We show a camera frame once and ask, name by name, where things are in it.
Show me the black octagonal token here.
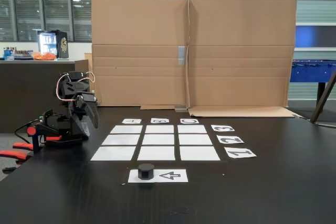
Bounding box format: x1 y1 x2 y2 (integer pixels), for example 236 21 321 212
138 163 155 181

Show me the white paper grid square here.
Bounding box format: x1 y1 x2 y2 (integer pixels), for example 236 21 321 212
136 146 176 162
109 125 143 134
180 146 221 162
178 134 213 146
141 134 175 146
101 134 141 146
177 125 208 134
144 125 175 134
90 146 137 162

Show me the black clamp with red knob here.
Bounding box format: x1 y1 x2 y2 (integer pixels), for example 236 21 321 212
26 122 64 154

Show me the dark brown counter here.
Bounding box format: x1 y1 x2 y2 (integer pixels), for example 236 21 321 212
0 60 89 133

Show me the black mini fridge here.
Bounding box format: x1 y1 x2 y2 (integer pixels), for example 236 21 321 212
36 29 69 60

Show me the orange plastic bag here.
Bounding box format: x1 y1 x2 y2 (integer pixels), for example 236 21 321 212
33 52 57 61

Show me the brown cardboard panel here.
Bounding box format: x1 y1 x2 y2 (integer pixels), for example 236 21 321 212
91 0 190 111
187 0 302 118

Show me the white arrow paper sheet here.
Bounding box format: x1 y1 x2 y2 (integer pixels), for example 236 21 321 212
128 169 189 183

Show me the paper label number 3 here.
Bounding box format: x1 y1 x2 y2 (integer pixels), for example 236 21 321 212
211 124 236 132

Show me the paper label number 2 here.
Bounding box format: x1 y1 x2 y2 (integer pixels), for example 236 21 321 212
216 135 245 145

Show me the paper label number 1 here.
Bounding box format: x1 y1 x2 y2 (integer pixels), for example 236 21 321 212
224 148 258 159

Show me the blue foosball table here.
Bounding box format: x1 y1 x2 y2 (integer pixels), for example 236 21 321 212
290 59 336 107

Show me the dark wooden stand leg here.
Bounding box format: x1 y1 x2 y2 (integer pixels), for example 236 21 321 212
309 70 336 124

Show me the pink white servo cable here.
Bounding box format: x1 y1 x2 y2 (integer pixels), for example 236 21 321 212
56 71 96 102

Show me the black power cable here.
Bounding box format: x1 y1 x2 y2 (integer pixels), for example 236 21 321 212
14 120 40 141

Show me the orange handled clamp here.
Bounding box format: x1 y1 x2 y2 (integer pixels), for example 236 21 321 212
0 142 34 174

